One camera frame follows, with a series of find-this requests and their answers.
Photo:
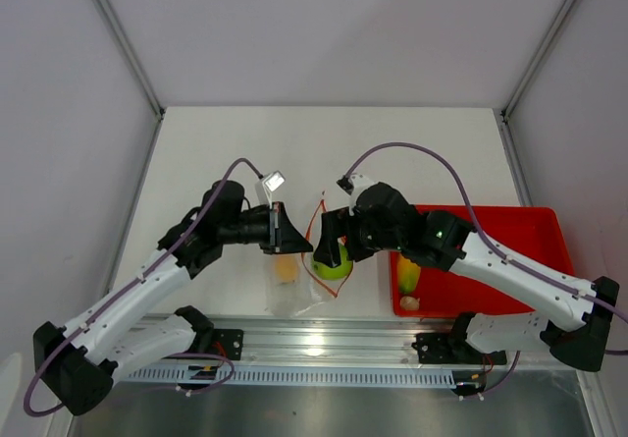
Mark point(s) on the left aluminium frame post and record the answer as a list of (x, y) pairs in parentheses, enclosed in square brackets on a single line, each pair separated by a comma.
[(114, 25)]

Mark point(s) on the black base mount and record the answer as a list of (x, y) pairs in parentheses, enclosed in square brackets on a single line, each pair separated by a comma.
[(451, 349), (223, 342)]

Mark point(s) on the slotted cable duct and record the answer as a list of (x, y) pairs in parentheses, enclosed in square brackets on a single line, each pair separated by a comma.
[(190, 374)]

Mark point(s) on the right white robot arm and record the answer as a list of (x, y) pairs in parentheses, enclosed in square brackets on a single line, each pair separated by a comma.
[(570, 316)]

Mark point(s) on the green apple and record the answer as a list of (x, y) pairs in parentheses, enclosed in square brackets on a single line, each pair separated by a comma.
[(327, 273)]

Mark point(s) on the clear orange zip top bag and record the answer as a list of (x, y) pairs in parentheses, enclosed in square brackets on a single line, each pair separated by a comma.
[(290, 300)]

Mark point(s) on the garlic bulb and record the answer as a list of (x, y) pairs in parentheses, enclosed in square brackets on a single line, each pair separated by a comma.
[(408, 303)]

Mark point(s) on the orange fruit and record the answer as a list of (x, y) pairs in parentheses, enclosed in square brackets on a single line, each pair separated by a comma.
[(286, 269)]

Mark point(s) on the aluminium frame post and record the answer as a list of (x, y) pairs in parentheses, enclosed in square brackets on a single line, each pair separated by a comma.
[(114, 25), (557, 24)]

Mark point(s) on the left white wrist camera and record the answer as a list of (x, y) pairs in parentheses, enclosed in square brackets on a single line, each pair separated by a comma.
[(267, 185)]

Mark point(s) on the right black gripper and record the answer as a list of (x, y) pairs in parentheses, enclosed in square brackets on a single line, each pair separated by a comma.
[(336, 224)]

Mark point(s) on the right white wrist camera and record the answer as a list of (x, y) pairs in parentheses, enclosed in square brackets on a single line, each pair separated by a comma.
[(354, 185)]

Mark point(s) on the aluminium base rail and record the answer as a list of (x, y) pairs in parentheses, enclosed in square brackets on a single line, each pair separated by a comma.
[(330, 342)]

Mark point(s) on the right aluminium frame post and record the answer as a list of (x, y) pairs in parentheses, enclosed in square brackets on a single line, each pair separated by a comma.
[(557, 24)]

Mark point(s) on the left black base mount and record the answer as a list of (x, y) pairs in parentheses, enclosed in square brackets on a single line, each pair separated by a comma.
[(223, 342)]

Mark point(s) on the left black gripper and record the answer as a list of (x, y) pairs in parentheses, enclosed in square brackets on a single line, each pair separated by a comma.
[(282, 236)]

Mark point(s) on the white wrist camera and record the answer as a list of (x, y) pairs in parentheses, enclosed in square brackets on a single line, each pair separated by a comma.
[(354, 185), (267, 185)]

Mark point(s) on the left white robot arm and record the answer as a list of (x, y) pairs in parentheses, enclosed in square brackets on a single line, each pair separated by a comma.
[(81, 361)]

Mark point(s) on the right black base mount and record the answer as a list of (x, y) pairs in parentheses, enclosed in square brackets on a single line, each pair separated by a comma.
[(451, 349)]

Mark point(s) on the yellow green mango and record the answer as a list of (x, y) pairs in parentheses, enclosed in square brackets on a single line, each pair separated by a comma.
[(407, 274)]

